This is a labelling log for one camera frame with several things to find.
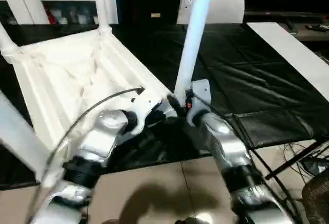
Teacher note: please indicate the flat white board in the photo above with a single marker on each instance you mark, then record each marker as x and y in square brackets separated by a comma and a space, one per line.
[293, 54]

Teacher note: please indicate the small tan label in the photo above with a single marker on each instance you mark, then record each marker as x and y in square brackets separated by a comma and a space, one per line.
[156, 15]

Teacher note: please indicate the white plastic table top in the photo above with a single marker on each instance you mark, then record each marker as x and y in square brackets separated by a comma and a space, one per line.
[77, 80]

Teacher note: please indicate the white cabinet with glass doors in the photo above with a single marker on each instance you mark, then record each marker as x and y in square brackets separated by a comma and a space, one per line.
[31, 0]

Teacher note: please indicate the black floor rod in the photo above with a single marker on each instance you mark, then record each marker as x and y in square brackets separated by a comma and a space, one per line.
[295, 162]

